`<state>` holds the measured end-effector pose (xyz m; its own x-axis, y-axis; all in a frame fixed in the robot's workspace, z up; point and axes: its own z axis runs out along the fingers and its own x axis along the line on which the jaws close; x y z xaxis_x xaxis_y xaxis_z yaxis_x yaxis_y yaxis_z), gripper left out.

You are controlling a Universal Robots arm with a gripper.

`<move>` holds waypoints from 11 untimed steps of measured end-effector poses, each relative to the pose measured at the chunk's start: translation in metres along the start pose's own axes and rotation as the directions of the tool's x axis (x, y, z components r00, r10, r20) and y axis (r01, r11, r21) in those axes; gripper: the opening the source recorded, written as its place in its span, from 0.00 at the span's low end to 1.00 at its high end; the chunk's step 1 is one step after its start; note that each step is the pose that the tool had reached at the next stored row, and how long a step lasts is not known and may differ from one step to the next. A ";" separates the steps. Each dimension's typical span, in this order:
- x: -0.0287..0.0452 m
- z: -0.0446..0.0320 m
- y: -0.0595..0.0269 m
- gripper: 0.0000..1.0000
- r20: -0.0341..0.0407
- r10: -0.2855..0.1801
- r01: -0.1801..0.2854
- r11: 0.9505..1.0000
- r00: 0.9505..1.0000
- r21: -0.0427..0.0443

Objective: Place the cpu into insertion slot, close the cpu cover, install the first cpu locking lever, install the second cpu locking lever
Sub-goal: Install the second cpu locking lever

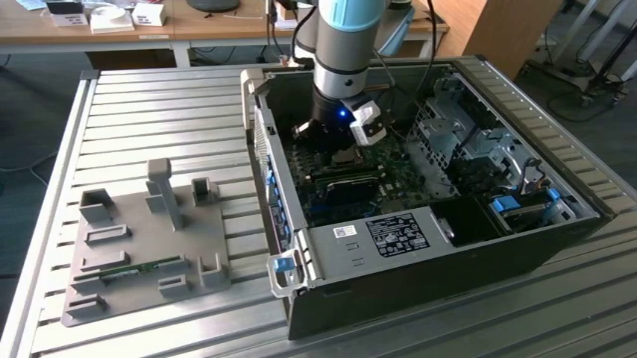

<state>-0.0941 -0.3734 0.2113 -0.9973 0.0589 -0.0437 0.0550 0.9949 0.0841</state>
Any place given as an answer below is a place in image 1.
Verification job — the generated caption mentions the metal socket cover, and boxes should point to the metal socket cover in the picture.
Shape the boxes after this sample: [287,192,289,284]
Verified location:
[328,148,372,169]

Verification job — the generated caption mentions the silver power supply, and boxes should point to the silver power supply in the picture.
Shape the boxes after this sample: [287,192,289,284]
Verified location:
[296,206,456,290]

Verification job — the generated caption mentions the dark round object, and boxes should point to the dark round object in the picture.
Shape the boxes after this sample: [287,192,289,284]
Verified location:
[185,0,240,12]

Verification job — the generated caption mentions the blue disk carrier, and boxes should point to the blue disk carrier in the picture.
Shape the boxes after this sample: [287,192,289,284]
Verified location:
[490,195,522,216]

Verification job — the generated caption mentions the silver drive cage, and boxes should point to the silver drive cage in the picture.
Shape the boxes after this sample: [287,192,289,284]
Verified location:
[404,66,528,201]

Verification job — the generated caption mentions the black camera cable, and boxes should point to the black camera cable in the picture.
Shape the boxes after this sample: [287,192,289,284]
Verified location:
[404,0,439,116]

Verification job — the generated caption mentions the wooden desk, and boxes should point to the wooden desk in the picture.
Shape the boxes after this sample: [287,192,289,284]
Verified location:
[0,0,451,70]

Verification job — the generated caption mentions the black graphics card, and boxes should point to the black graphics card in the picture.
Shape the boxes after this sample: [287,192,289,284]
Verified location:
[320,178,384,210]

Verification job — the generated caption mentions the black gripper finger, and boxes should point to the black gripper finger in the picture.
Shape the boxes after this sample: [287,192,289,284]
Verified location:
[291,119,332,166]

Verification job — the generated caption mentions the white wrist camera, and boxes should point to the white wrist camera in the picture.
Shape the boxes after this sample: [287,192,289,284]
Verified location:
[347,97,388,147]

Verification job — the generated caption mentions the white floor cable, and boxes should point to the white floor cable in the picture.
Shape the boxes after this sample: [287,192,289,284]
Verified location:
[0,151,56,187]

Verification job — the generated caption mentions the black power wire bundle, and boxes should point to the black power wire bundle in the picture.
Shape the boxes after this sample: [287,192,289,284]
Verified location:
[514,157,551,195]

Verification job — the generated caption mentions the grey parts rack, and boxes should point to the grey parts rack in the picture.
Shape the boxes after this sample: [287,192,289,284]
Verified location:
[58,157,233,328]

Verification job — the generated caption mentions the green RAM stick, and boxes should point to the green RAM stick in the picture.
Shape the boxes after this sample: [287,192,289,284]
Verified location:
[97,256,181,281]

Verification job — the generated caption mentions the black hanging cable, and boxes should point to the black hanging cable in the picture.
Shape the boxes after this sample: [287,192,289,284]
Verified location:
[265,0,289,64]

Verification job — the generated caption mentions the white box black top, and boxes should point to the white box black top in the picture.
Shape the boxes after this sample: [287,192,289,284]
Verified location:
[45,1,92,28]

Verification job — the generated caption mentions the wooden cabinet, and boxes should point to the wooden cabinet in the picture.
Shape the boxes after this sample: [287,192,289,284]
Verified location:
[436,0,567,81]

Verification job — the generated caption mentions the black PC case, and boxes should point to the black PC case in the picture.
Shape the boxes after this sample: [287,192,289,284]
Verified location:
[239,54,623,341]

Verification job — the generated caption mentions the green motherboard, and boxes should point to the green motherboard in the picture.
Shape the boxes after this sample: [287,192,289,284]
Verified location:
[283,125,462,228]

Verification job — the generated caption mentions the CPU socket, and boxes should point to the CPU socket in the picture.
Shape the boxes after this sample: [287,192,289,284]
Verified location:
[315,143,374,171]

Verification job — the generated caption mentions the black wheeled stand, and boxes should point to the black wheeled stand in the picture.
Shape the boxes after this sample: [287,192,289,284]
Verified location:
[579,55,629,104]

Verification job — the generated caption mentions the white labelled box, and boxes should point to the white labelled box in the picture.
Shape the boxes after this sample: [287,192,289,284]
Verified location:
[131,2,168,28]

